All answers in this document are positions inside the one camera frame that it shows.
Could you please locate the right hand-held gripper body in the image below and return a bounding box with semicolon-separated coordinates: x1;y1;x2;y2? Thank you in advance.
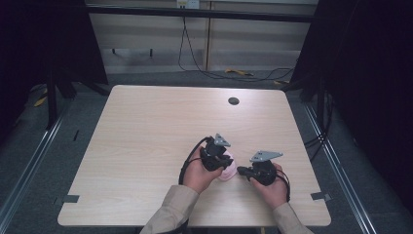
247;150;284;187

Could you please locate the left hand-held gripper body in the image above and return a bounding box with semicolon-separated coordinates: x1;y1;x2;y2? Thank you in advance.
199;133;235;173

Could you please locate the person's right hand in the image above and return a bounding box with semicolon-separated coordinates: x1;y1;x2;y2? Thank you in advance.
249;162;290;211

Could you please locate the person's left hand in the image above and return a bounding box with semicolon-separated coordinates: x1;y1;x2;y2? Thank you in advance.
182;147;225;195

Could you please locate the grey tape piece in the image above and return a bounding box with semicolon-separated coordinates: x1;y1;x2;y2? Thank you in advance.
61;194;81;205
310;191;332;202

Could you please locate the black metal stand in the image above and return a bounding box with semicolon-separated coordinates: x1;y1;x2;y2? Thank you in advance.
316;77;327;135
45;64;77;131

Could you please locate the black curtain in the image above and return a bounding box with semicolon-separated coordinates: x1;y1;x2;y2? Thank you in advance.
0;0;109;144
288;0;413;206

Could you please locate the black horizontal bar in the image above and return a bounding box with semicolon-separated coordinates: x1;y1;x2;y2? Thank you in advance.
86;4;316;23

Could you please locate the yellow scrap on floor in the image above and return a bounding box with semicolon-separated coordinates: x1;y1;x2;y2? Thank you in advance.
33;87;49;107

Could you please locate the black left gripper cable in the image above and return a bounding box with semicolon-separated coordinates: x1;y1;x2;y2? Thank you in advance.
177;136;212;187

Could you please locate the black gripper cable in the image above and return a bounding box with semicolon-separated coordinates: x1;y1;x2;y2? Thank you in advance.
276;169;291;203
177;136;212;187

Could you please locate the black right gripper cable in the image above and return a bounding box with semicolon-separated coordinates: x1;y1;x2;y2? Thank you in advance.
276;169;291;203

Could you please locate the bundle of black cables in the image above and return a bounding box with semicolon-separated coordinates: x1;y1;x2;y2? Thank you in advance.
303;81;335;162

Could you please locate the metal floor rail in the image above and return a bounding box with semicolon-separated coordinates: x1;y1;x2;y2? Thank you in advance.
303;103;379;234
0;106;71;228

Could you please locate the yellow strap on floor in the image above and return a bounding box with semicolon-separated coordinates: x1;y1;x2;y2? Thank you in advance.
224;67;254;77

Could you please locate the long black floor cable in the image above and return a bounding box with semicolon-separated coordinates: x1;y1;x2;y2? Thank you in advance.
177;16;295;82

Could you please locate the white wall socket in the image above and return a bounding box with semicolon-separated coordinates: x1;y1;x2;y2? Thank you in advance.
175;0;201;10

